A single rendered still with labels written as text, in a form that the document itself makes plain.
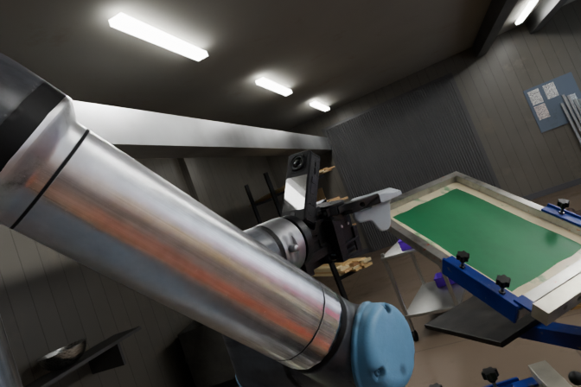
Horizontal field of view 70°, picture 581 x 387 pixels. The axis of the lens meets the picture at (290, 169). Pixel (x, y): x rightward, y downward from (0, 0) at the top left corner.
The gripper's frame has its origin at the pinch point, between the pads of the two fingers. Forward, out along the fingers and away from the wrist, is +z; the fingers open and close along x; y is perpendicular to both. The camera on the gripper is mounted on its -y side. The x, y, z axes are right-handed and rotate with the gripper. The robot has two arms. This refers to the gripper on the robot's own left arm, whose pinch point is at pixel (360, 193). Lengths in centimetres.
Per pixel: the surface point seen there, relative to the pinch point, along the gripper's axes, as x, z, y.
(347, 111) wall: -496, 776, -97
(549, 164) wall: -150, 917, 130
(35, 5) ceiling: -233, 49, -149
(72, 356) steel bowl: -347, 48, 96
